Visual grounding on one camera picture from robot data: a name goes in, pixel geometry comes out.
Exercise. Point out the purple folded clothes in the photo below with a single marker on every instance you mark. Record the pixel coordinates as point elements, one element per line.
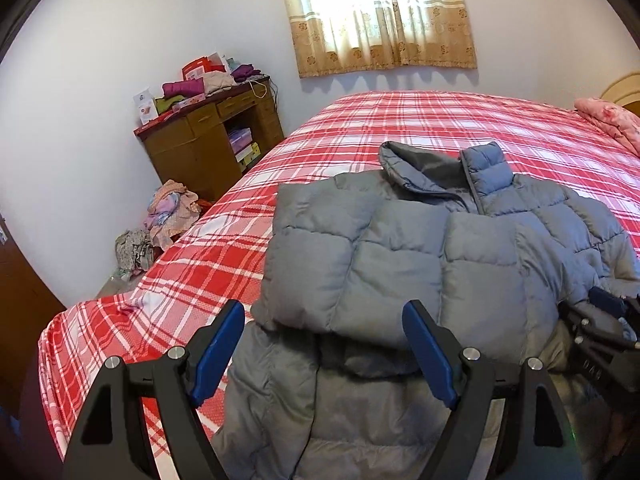
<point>246,71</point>

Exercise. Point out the beige patterned curtain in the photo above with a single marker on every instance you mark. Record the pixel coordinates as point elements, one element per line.
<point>320,45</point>

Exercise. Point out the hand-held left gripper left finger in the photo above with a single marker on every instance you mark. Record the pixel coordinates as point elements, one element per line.
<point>219,355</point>

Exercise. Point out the red box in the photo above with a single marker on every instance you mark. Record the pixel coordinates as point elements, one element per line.
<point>195,69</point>

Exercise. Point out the beige headboard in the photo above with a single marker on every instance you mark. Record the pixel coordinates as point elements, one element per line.
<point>624,89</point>

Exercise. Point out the purple storage box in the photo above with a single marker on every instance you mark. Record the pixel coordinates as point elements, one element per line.
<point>240,139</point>

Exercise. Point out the grey patterned cloth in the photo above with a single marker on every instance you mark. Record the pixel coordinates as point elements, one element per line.
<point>132,252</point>

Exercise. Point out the pink quilt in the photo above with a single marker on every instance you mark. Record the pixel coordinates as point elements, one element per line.
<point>612,117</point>

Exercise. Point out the dark wooden cabinet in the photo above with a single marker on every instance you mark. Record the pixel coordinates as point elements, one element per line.
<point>25,305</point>

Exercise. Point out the bed with red plaid sheet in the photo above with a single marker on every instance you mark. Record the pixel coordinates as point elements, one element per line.
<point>400,115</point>

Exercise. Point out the magenta folded clothes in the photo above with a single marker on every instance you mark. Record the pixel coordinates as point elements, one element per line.
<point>182,88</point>

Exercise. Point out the white picture box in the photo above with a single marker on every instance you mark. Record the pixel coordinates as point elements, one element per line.
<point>144,106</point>

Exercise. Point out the pile of pastel clothes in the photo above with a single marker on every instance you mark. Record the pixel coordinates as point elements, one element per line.
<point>172,210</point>

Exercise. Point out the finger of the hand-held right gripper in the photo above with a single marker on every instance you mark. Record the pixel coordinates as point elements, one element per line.
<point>595,327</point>
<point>607,302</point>

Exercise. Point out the green folded cloth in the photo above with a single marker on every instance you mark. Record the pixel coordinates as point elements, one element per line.
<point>167,105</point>

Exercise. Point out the grey puffer jacket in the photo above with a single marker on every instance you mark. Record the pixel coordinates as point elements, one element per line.
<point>375,260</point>

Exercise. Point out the brown wooden desk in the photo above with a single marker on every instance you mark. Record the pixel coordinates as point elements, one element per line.
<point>175,150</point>

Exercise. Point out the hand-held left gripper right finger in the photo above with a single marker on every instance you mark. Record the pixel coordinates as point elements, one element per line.
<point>431,355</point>

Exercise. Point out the pale pink cloth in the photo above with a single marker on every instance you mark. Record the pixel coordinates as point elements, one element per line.
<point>219,82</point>

